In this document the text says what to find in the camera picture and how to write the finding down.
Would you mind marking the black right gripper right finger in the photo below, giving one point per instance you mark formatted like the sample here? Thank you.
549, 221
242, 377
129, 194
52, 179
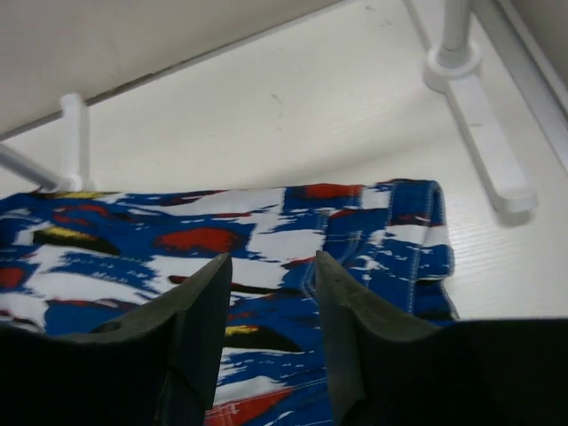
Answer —
388, 367

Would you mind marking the white clothes rack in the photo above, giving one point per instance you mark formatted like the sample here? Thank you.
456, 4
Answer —
451, 67

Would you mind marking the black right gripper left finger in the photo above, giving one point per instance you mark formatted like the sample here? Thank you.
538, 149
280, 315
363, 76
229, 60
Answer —
155, 365

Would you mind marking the blue patterned trousers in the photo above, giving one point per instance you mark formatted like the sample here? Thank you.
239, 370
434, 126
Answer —
73, 261

